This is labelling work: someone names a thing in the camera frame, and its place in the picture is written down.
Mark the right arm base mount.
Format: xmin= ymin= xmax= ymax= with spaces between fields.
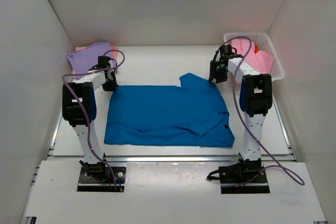
xmin=206 ymin=159 xmax=270 ymax=194

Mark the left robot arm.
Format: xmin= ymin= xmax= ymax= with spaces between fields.
xmin=62 ymin=56 xmax=118 ymax=167

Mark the folded salmon t-shirt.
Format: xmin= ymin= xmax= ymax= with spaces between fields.
xmin=71 ymin=46 xmax=120 ymax=74

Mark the pink t-shirt in basket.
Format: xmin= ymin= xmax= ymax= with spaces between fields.
xmin=230 ymin=39 xmax=274 ymax=74

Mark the orange garment in basket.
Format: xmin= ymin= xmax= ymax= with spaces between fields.
xmin=254 ymin=45 xmax=259 ymax=53

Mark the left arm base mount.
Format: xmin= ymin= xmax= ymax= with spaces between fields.
xmin=77 ymin=161 xmax=127 ymax=193

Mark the folded purple t-shirt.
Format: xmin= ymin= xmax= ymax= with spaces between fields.
xmin=67 ymin=41 xmax=118 ymax=73

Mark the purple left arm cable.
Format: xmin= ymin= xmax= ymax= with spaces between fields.
xmin=61 ymin=49 xmax=125 ymax=192

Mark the blue t-shirt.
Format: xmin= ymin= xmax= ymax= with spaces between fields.
xmin=104 ymin=73 xmax=235 ymax=147

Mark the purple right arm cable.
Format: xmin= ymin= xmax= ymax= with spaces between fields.
xmin=220 ymin=36 xmax=306 ymax=188

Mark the white plastic basket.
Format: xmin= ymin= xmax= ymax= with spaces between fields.
xmin=223 ymin=32 xmax=285 ymax=81

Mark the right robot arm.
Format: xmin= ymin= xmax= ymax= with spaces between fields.
xmin=208 ymin=45 xmax=272 ymax=172

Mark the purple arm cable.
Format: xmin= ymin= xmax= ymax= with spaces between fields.
xmin=61 ymin=49 xmax=125 ymax=192
xmin=220 ymin=36 xmax=306 ymax=188

